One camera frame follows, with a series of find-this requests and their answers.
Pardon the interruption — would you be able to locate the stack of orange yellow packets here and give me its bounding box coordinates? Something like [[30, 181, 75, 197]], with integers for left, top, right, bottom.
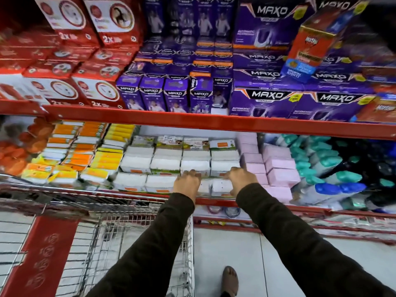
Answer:
[[21, 120, 137, 187]]

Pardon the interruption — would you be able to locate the stack of large purple boxes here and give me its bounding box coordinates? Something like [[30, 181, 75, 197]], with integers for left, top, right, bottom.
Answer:
[[228, 0, 396, 121]]

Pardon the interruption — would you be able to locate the person's left forearm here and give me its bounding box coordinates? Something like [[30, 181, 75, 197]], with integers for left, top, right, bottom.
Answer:
[[85, 192, 196, 297]]

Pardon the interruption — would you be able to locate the orange and blue tilted box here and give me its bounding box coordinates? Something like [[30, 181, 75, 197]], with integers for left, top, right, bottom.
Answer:
[[281, 0, 370, 84]]

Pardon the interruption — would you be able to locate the stack of small purple boxes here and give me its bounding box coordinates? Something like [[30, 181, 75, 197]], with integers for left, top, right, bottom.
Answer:
[[116, 0, 238, 115]]

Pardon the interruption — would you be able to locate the small white carton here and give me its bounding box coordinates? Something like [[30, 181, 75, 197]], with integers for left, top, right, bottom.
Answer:
[[198, 179, 213, 197], [212, 179, 234, 198]]

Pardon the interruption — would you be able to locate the stack of pink boxes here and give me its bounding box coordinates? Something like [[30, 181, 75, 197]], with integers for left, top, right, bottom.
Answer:
[[237, 132, 301, 204]]

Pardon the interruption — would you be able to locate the red cart panel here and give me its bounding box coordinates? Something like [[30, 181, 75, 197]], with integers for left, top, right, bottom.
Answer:
[[0, 216, 80, 297]]

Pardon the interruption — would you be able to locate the person's right hand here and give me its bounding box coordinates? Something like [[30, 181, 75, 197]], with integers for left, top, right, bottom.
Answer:
[[223, 167, 259, 198]]

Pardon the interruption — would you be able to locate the row of teal capped bottles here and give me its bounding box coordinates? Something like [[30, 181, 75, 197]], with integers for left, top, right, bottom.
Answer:
[[275, 134, 396, 211]]

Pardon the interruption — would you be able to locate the stack of red white boxes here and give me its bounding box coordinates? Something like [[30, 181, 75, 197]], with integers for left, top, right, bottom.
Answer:
[[0, 0, 146, 109]]

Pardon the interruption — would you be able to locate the blue capped spray bottle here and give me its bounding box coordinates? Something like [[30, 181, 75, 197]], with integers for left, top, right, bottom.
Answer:
[[302, 183, 341, 203], [340, 182, 367, 195]]

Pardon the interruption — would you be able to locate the person's left hand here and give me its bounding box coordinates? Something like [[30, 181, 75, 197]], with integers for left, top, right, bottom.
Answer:
[[173, 169, 202, 204]]

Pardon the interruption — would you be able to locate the pile of orange pouches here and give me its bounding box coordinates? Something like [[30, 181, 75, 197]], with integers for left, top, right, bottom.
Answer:
[[0, 116, 56, 177]]

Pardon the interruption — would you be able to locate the red metal shelf rail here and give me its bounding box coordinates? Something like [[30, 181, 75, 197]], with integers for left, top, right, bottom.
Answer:
[[0, 100, 396, 141], [118, 189, 396, 219]]

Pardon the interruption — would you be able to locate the person's right forearm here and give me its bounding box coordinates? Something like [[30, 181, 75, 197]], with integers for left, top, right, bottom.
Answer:
[[236, 182, 396, 297]]

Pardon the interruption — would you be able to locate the group of dark blue bottles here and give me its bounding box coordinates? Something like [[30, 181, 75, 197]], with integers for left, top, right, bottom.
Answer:
[[332, 137, 396, 214]]

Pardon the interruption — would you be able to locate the metal wire shopping cart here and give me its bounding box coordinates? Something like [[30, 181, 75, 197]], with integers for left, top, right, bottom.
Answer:
[[0, 173, 195, 297]]

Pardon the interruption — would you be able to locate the row of clear wrapped packets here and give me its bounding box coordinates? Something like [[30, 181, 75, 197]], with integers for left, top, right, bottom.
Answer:
[[306, 213, 396, 239]]

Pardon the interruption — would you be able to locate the orange red flat box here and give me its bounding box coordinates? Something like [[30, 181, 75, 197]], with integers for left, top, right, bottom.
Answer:
[[351, 94, 396, 125]]

